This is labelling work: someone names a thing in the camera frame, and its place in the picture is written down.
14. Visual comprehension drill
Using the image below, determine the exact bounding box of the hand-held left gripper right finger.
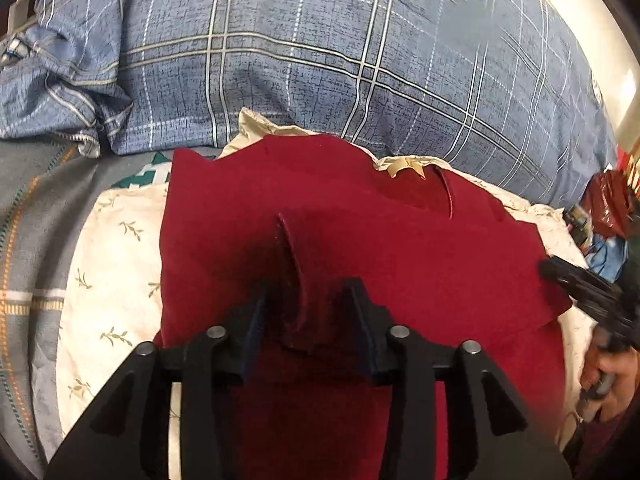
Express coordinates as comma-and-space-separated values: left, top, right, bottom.
345, 277, 573, 480

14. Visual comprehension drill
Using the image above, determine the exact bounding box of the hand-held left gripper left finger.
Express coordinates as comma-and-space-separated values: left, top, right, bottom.
44, 280, 273, 480

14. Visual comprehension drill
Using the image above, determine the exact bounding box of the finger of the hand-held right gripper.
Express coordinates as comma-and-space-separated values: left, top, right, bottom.
539, 256, 623, 321

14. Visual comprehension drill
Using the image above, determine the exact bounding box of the dark red garment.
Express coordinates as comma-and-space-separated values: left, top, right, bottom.
152, 132, 573, 480

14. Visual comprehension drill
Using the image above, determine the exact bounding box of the person's right hand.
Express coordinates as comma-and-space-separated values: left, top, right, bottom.
579, 342, 640, 426

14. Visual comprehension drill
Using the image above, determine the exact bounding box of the blue crumpled cloth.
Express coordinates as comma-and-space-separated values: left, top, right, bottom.
585, 235, 632, 282

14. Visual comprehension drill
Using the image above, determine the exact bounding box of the small dark box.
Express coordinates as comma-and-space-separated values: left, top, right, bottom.
562, 205, 597, 257

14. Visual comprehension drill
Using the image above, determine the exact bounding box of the red plastic bag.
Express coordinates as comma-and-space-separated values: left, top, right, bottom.
582, 170, 637, 240

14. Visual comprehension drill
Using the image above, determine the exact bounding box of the red printed carton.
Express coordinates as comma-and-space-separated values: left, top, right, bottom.
620, 142, 640, 198

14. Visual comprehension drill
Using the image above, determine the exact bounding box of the cream leaf-print pillow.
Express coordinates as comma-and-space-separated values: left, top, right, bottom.
55, 107, 601, 480

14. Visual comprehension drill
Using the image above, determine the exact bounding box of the grey striped bedsheet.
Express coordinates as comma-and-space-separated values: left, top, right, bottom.
0, 137, 226, 480

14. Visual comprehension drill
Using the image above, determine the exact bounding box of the blue plaid quilt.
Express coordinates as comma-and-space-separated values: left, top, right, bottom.
0, 0, 621, 211

